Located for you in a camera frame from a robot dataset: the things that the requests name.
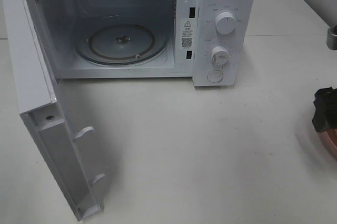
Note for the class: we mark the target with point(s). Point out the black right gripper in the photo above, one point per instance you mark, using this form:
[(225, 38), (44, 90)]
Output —
[(325, 109)]

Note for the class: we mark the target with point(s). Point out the pink plate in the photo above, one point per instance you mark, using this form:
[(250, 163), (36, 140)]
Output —
[(328, 139)]

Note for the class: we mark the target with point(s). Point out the round white door button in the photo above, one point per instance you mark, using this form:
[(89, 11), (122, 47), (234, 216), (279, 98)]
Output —
[(215, 76)]

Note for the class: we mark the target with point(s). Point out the white microwave door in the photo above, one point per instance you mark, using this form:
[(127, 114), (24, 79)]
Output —
[(41, 105)]

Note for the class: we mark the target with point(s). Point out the white lower timer knob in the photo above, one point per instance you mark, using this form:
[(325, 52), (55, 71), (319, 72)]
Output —
[(220, 55)]

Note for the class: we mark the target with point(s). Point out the white upper power knob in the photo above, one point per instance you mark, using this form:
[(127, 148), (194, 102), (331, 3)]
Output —
[(225, 21)]

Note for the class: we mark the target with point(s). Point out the white microwave oven body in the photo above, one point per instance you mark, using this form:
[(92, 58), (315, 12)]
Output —
[(66, 20)]

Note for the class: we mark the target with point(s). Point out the white warning label sticker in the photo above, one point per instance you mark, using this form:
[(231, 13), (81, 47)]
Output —
[(187, 30)]

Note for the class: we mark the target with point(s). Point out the glass microwave turntable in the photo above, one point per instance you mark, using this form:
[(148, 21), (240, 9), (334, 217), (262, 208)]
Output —
[(121, 44)]

